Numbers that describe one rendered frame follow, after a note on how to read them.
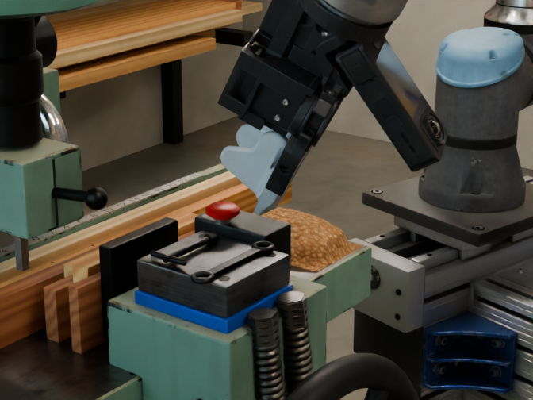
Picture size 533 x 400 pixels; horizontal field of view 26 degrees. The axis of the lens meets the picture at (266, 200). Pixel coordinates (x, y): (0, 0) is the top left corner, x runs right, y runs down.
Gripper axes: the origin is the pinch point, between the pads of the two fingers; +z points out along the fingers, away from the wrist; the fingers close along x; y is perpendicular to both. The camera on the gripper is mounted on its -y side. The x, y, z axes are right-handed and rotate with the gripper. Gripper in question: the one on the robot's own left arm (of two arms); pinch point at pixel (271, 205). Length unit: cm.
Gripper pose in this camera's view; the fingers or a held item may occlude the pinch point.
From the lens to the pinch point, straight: 95.4
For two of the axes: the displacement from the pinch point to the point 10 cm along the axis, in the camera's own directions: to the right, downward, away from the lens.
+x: -3.3, 5.2, -7.9
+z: -3.7, 7.0, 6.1
